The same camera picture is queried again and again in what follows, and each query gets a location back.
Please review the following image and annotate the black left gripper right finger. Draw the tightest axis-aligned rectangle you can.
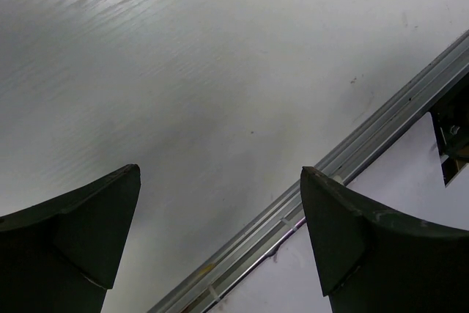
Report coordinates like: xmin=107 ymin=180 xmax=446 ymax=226
xmin=300 ymin=166 xmax=468 ymax=312

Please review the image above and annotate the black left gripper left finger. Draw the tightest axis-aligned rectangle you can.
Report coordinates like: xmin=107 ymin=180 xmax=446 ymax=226
xmin=1 ymin=164 xmax=141 ymax=312

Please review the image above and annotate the aluminium table rail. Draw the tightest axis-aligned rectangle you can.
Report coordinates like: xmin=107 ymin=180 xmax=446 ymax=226
xmin=150 ymin=33 xmax=468 ymax=312

